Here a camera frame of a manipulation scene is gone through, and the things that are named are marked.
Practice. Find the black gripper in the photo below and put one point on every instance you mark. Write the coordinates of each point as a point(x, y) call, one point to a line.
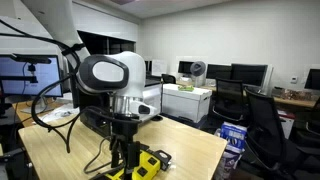
point(124, 133)

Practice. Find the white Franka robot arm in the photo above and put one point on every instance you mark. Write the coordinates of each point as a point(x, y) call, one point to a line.
point(133, 73)

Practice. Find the yellow and black power strip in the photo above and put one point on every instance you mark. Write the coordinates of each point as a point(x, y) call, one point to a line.
point(148, 163)

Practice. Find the white papers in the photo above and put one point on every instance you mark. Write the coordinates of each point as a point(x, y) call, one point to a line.
point(61, 112)

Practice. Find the white storage box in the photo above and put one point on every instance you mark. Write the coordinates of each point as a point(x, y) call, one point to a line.
point(186, 103)

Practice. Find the small black chair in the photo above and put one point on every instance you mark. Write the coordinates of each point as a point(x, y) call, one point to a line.
point(168, 79)

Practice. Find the green item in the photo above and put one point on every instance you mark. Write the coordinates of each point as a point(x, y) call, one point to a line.
point(186, 88)

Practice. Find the white printed bag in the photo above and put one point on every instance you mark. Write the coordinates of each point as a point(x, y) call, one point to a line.
point(226, 165)

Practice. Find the small black monitor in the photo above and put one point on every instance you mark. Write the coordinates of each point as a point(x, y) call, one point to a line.
point(185, 67)

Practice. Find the blue and white carton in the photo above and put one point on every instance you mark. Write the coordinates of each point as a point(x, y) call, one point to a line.
point(234, 135)

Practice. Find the lit computer monitor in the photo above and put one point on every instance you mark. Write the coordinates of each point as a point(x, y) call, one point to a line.
point(43, 76)

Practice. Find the grey desk fan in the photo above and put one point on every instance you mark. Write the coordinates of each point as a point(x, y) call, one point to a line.
point(198, 68)

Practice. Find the large black mesh office chair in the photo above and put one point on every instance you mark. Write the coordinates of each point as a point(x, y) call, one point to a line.
point(266, 130)

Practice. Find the wide black monitor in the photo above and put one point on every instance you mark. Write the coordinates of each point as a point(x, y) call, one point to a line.
point(249, 75)

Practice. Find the white box with red top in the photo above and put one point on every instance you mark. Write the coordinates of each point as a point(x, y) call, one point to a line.
point(286, 123)

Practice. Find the white board panel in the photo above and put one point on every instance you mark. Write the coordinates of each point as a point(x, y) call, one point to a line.
point(270, 78)

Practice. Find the brown clutter pile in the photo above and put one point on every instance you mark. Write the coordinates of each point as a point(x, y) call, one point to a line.
point(300, 95)

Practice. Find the dark wall shelf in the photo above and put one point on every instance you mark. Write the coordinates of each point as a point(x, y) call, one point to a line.
point(100, 43)

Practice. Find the black bar camera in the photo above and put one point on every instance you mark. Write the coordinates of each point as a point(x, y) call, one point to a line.
point(31, 59)

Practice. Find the white wall thermostat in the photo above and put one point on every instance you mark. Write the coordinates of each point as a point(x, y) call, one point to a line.
point(294, 80)

